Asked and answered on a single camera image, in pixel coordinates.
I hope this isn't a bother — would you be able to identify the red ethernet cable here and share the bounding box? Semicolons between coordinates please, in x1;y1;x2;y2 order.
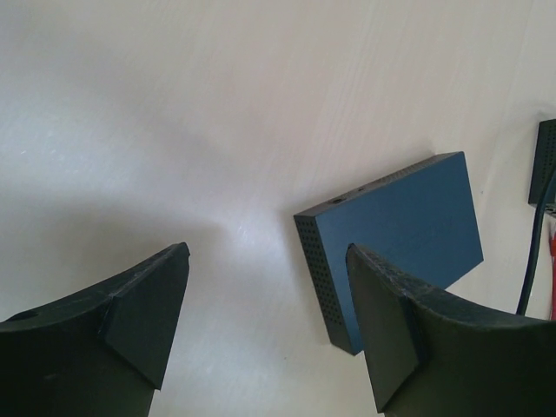
547;216;556;321

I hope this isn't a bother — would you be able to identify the black ethernet cable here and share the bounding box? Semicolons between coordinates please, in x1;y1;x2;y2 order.
515;167;556;316

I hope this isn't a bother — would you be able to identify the black plate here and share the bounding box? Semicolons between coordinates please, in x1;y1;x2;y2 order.
294;151;484;355

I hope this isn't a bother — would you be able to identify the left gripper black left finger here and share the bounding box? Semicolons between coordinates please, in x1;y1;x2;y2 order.
1;242;189;416

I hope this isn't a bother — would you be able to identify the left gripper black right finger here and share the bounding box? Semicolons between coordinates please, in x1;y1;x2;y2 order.
346;245;555;416

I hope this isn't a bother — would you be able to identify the black network switch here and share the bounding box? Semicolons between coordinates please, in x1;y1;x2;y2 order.
528;119;555;206

